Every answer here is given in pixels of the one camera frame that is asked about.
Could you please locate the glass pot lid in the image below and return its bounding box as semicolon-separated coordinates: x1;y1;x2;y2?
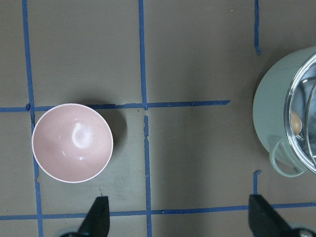
305;84;316;168

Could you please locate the pale green electric pot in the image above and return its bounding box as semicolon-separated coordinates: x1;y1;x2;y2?
252;46;316;177

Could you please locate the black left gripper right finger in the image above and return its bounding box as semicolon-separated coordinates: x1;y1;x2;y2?
248;195;295;237

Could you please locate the pink bowl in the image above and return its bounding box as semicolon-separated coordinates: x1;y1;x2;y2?
32;103;114;183

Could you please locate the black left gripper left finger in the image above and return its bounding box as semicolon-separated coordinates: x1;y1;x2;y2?
78;196;110;237

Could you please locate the brown egg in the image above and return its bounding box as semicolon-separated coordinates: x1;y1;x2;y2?
291;111;302;136

